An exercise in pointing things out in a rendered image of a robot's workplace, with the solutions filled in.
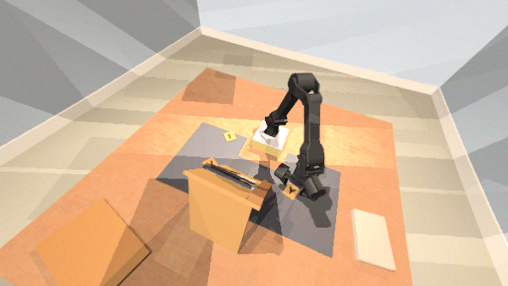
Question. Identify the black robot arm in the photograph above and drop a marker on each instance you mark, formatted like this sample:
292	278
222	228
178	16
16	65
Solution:
311	151

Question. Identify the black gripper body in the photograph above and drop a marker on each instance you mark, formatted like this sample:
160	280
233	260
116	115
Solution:
281	173

